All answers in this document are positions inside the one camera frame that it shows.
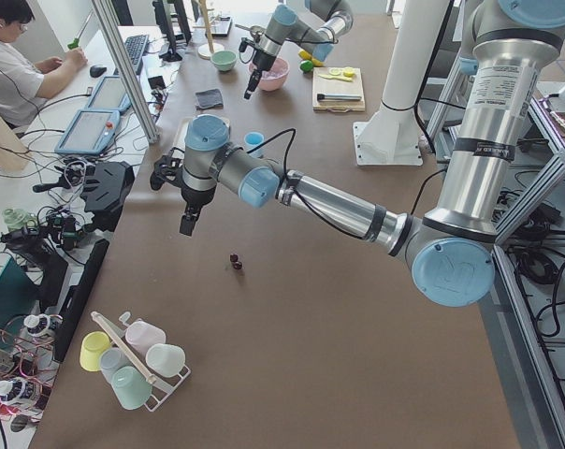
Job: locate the black computer mouse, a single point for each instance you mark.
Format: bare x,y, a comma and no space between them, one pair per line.
96,71

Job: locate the pink bowl of ice cubes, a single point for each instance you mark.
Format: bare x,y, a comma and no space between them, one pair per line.
274,78

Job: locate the green empty bowl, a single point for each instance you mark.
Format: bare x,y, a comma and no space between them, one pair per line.
224,60

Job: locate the wooden rack handle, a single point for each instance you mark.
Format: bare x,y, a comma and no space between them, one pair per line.
116,335

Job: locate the steel muddler black tip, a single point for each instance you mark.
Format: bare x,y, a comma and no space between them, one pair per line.
321,97

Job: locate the green plastic cup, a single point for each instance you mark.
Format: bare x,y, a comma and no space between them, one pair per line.
130,387

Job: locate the wooden stand with round base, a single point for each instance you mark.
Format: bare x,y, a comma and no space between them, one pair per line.
206,50

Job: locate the pink plastic cup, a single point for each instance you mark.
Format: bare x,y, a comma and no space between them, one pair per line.
141,336

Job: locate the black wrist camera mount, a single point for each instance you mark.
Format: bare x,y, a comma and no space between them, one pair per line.
168,169

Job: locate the yellow plastic cup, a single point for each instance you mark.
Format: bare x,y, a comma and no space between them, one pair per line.
93,345

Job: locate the green lime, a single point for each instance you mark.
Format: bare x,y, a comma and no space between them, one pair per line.
306,66

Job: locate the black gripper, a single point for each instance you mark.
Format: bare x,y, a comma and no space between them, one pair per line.
193,196
261,61

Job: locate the aluminium frame post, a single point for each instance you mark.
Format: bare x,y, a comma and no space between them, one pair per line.
108,23

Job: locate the blue teach pendant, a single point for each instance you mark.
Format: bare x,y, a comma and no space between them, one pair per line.
89,133
109,93

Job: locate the black moulded case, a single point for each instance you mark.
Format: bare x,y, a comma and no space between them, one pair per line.
105,188

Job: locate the grey folded cloth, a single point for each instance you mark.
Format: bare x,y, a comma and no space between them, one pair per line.
209,99

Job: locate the dark red cherry pair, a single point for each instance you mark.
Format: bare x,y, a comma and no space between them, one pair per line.
235,262

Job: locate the light blue cup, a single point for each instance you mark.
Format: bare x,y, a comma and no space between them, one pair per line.
252,142

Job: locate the black keyboard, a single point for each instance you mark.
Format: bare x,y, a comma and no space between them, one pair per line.
135,47

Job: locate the seated person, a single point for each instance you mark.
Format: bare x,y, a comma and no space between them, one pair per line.
25,86

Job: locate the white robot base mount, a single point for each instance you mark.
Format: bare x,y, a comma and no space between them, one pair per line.
390,137

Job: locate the white wire cup rack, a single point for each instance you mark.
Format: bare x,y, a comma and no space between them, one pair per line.
164,387

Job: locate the grey-blue plastic cup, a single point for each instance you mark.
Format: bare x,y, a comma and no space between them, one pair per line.
111,361

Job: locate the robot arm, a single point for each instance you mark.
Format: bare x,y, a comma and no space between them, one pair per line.
285,25
447,251

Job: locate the blue teach pendant near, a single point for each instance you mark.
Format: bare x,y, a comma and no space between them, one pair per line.
89,133

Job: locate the blue teach pendant far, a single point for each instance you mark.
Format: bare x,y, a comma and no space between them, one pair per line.
109,93

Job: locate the lemon slice upper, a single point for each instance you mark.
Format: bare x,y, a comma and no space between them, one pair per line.
348,72

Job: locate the yellow plastic knife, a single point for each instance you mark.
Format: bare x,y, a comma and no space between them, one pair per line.
334,77

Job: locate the wooden cutting board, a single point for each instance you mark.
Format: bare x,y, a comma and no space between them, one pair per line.
320,85

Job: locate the black monitor stand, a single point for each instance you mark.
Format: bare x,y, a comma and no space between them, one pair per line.
171,18

